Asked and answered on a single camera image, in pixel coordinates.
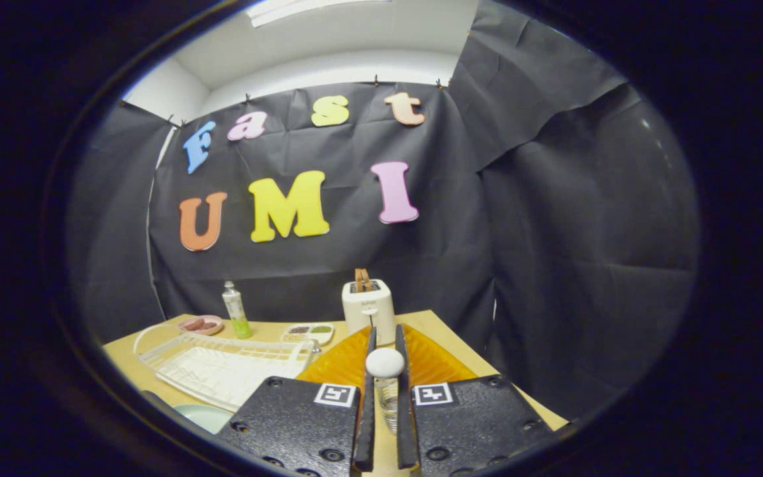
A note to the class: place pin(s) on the pale green plate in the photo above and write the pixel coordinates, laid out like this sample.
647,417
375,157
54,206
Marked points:
206,417

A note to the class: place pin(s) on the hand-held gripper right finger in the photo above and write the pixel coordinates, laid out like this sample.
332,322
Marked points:
405,424

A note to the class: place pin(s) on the brown toast slice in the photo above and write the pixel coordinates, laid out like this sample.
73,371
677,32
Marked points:
367,281
358,281

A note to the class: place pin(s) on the cream toaster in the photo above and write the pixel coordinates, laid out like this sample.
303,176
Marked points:
368,308

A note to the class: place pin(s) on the clear bottle with green liquid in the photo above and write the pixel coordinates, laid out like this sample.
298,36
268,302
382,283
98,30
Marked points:
236,311

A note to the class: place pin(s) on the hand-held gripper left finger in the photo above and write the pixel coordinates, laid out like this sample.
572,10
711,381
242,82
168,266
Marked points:
302,424

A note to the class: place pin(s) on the white divided snack tray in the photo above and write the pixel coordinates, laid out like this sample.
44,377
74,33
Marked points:
308,338

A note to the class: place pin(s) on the small pink plate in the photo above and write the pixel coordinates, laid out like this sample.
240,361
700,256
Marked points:
212,331

